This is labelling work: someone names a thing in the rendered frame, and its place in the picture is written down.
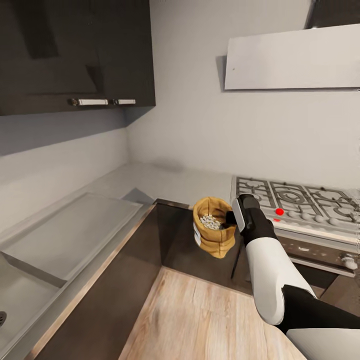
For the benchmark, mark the burner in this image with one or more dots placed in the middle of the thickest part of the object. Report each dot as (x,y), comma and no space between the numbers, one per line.
(301,202)

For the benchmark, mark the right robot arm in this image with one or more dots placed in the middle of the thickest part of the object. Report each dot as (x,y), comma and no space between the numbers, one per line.
(282,296)

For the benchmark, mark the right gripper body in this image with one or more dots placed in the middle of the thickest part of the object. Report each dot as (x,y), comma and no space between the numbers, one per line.
(230,218)

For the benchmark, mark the drop in sink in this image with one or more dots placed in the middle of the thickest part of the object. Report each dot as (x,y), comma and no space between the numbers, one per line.
(40,262)

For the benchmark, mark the oven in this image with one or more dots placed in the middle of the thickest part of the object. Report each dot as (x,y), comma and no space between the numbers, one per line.
(330,267)

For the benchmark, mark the range hood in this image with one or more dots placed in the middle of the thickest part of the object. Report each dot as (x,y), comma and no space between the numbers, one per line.
(325,55)

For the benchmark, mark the cabinet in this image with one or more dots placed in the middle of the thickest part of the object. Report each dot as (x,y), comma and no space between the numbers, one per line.
(75,55)

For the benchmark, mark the popcorn bag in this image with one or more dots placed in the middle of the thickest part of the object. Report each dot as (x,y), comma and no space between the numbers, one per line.
(216,242)

